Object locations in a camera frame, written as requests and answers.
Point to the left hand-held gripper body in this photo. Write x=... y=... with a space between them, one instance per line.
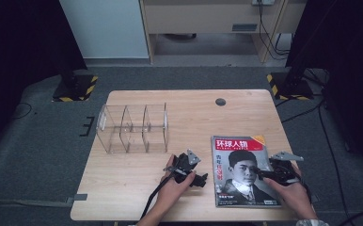
x=184 y=163

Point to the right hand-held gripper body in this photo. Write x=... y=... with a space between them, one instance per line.
x=283 y=168

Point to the magazine with portrait cover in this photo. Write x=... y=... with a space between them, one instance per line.
x=236 y=188

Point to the clear acrylic divider rack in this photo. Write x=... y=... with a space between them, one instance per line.
x=132 y=128

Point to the person's left hand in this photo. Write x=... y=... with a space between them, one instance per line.
x=171 y=191

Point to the person's right hand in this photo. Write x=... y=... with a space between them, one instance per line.
x=292 y=196

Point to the dark round table grommet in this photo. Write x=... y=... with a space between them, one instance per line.
x=220 y=101

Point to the striped black stand base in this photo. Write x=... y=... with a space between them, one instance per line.
x=291 y=88
x=76 y=89

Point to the black curtain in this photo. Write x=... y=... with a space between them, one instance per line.
x=342 y=62
x=19 y=47

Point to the light wooden desk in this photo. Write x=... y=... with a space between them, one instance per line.
x=201 y=19

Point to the white cabinet panel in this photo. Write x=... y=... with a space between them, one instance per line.
x=104 y=28

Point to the white power strip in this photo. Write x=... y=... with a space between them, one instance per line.
x=263 y=2

